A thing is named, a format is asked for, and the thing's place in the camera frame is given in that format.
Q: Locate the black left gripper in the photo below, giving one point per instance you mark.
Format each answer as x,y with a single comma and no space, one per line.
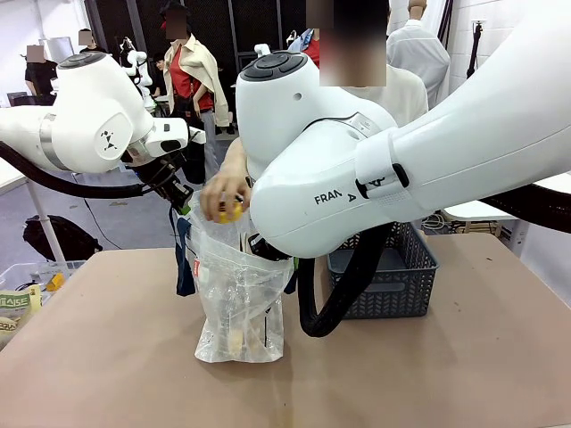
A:
165,178

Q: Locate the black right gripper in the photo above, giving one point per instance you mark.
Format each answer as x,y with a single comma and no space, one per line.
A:
267,249

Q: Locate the small yellow round item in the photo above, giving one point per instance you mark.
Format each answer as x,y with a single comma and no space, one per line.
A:
229,213

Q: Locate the grey plastic basket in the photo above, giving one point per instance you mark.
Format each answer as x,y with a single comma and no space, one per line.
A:
392,285

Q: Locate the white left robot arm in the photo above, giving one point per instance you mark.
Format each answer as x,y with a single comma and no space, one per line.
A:
89,125

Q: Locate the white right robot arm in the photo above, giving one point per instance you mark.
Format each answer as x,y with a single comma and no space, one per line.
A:
401,147

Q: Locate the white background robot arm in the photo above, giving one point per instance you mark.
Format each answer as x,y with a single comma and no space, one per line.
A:
263,49
138,67

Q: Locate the black bag on floor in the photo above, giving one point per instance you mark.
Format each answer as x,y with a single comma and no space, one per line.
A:
58,238

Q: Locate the person's right hand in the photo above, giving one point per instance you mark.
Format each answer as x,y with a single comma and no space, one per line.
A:
220,189

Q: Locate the red labelled packet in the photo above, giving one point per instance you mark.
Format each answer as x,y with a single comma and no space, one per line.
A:
198,270

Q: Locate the beige wooden item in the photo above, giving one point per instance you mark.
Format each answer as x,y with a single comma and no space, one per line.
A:
243,334

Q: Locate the mannequin with cream jacket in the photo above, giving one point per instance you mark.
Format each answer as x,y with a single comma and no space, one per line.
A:
196,80

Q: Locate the seated bystander in dark clothes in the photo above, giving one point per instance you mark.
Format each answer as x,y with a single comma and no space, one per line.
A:
159,71

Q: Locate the white side table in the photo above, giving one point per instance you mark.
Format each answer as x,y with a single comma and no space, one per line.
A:
44,223

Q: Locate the small yellow box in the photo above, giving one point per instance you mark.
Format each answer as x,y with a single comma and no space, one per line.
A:
55,282

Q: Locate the clear plastic bin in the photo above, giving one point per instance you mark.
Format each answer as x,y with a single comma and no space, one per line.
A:
27,274

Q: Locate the bystander in black shirt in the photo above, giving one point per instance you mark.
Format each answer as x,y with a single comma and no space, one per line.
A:
91,42

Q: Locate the beige snack pack green letters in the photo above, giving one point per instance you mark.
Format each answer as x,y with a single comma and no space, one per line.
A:
20,303

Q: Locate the bystander in black t-shirt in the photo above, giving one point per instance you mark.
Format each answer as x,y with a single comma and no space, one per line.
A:
40,76

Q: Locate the person in white t-shirt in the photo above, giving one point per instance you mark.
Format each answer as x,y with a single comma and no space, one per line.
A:
401,98

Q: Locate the white table with metal legs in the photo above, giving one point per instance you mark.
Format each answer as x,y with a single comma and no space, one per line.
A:
473,209

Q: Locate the beige snack pack dark letters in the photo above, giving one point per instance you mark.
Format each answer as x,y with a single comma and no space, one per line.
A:
8,327

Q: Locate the mannequin in white shirt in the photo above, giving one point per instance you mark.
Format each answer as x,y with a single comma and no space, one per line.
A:
419,49

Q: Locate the black tripod stand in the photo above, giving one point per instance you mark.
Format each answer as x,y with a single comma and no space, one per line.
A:
476,49

